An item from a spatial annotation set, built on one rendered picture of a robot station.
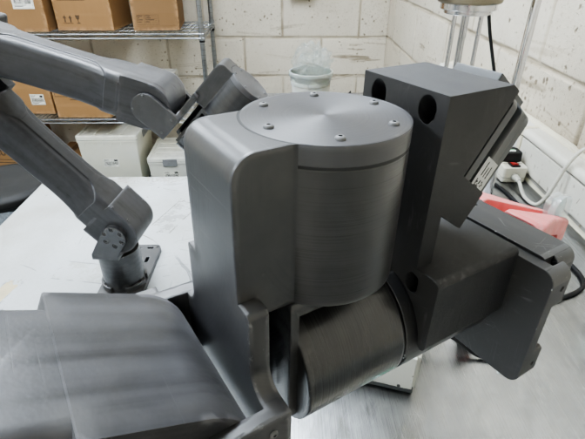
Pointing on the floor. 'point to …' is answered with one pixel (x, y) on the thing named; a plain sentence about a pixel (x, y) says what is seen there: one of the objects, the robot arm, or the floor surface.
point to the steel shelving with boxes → (96, 12)
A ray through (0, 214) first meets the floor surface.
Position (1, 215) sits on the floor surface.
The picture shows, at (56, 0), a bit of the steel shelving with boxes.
